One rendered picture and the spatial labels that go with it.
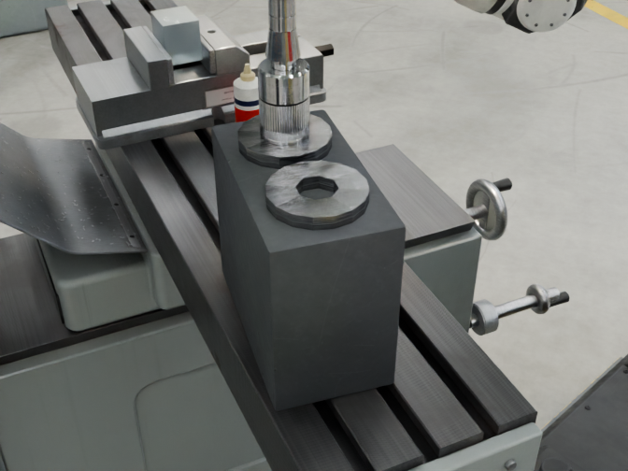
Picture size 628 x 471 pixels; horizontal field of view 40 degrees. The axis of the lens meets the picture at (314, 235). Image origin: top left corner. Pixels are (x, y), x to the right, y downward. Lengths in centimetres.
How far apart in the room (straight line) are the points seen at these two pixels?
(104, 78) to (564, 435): 83
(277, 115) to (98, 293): 49
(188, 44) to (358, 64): 250
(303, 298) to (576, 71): 314
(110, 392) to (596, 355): 142
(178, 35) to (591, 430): 82
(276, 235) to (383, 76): 293
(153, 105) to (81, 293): 28
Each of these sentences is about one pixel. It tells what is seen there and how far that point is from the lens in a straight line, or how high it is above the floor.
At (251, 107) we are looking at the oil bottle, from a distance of 118.
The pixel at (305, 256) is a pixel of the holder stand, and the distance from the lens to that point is 70.
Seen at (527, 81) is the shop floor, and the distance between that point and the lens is 366.
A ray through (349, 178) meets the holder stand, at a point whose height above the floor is 116.
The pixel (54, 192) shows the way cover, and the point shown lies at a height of 91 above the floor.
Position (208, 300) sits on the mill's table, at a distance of 94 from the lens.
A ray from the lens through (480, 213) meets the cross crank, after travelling 161.
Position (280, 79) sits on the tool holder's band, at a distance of 77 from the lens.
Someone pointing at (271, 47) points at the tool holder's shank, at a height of 125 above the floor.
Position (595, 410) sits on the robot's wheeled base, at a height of 59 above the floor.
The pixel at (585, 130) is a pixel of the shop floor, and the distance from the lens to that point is 335.
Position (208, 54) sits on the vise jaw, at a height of 106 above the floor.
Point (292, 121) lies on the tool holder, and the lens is 79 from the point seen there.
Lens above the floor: 156
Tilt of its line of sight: 36 degrees down
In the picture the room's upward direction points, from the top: straight up
